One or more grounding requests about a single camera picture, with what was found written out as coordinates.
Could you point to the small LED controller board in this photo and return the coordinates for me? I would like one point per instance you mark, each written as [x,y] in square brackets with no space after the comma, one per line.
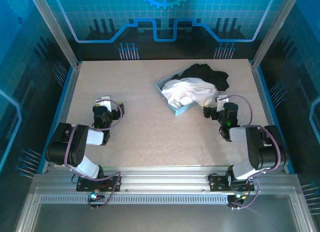
[237,197]
[94,196]

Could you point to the aluminium frame post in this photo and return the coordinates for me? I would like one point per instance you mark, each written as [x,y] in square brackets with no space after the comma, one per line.
[275,27]
[55,29]

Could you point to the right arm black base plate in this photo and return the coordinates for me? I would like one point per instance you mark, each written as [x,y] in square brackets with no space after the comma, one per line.
[216,184]

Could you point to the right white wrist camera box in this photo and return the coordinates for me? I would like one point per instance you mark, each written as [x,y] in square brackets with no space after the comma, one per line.
[222,100]

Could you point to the black t-shirt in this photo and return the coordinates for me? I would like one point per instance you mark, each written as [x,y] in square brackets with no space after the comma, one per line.
[207,72]

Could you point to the brushed metal shelf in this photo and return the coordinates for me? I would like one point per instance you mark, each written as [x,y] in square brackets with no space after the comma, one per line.
[162,217]

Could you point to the light blue plastic basket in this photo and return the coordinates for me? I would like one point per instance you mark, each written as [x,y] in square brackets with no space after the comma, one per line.
[183,110]

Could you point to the white crumpled t-shirt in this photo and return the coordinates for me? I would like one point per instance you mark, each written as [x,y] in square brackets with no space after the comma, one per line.
[190,89]

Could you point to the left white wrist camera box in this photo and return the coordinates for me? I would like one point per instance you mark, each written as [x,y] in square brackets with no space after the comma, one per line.
[103,100]

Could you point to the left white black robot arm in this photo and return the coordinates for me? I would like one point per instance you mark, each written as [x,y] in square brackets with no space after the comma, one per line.
[80,142]

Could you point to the aluminium table side rail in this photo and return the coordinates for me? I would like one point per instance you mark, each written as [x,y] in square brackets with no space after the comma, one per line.
[267,109]
[62,112]

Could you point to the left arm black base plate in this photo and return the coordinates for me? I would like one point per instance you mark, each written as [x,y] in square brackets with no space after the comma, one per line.
[83,185]

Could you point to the aluminium mounting rail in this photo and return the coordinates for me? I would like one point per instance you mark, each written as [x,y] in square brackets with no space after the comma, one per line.
[162,179]

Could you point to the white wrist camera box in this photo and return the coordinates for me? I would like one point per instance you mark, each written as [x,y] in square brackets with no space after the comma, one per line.
[103,100]
[222,100]

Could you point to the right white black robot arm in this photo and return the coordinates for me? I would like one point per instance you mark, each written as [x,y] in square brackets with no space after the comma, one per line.
[255,147]

